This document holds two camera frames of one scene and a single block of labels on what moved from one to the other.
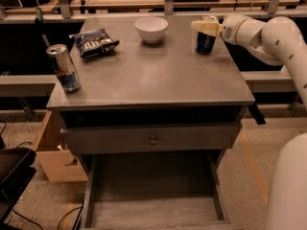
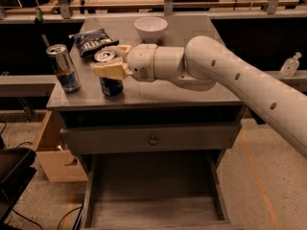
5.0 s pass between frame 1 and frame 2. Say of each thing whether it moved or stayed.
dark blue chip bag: stayed
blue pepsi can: moved
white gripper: moved
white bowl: stayed
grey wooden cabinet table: stayed
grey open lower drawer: stayed
